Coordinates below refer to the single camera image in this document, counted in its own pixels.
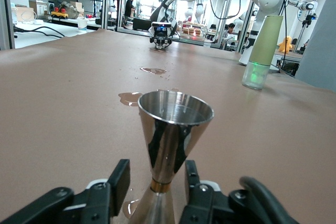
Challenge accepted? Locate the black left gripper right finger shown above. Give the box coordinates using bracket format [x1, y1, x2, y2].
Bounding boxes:
[181, 160, 266, 224]

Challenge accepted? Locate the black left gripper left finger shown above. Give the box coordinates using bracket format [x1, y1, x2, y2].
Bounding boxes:
[0, 158, 131, 224]

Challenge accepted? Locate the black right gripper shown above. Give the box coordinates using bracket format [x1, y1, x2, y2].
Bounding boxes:
[150, 33, 173, 50]

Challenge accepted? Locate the steel double jigger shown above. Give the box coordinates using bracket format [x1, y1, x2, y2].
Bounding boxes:
[128, 89, 215, 224]

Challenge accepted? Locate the white paper cup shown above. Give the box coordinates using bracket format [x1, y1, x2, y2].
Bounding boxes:
[77, 17, 89, 34]

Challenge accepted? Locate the green sleeved shaker bottle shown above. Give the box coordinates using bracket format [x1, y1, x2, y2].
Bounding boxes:
[241, 15, 284, 90]

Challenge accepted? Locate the black equipment box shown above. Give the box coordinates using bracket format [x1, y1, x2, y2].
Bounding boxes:
[132, 17, 153, 31]

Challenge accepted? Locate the shelf with burgers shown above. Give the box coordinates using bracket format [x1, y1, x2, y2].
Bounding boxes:
[180, 20, 204, 41]

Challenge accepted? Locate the standing person black shirt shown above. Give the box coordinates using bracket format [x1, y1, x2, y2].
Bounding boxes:
[124, 0, 137, 28]

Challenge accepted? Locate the seated person white shirt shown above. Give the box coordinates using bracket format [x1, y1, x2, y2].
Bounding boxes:
[222, 23, 237, 51]

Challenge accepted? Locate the brown table mat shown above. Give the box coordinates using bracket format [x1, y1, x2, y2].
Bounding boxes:
[0, 28, 336, 224]

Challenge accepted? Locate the crumpled beige bag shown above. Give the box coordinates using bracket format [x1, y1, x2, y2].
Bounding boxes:
[58, 1, 81, 19]

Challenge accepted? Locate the yellow toy truck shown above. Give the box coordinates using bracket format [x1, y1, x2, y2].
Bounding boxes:
[50, 7, 69, 20]

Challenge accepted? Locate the yellow plush toy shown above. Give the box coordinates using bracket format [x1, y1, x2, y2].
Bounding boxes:
[277, 36, 293, 54]

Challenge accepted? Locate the white side table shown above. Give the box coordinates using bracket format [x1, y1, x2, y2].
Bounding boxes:
[13, 18, 102, 49]

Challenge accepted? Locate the cardboard box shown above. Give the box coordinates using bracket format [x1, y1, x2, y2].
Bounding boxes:
[14, 5, 36, 23]

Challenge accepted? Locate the grey partition panel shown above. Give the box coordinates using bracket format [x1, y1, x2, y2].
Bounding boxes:
[295, 0, 336, 88]

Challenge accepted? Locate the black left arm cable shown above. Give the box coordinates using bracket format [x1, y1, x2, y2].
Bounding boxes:
[238, 176, 296, 224]

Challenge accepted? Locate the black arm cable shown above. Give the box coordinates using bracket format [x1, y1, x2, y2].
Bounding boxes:
[238, 176, 296, 224]
[199, 0, 288, 72]

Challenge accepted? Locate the black cable on table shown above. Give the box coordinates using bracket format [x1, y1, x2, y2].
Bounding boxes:
[14, 26, 66, 38]

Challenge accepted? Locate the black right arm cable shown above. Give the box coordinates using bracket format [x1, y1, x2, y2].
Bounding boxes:
[199, 0, 288, 72]

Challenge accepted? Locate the aluminium frame post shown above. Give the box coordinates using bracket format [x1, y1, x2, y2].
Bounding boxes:
[0, 0, 16, 51]

